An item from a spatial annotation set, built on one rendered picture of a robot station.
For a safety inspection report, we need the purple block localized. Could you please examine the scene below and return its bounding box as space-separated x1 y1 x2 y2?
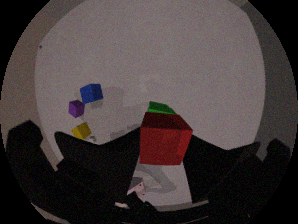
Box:
69 100 85 117

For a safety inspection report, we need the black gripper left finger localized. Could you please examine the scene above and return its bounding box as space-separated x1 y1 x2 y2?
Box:
55 127 141 204

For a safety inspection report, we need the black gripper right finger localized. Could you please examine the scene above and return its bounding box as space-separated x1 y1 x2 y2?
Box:
182 135 261 204

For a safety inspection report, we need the yellow block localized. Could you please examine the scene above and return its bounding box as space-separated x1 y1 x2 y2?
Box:
72 123 92 140

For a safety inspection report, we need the blue block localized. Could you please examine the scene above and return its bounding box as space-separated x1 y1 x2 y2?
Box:
80 83 104 104

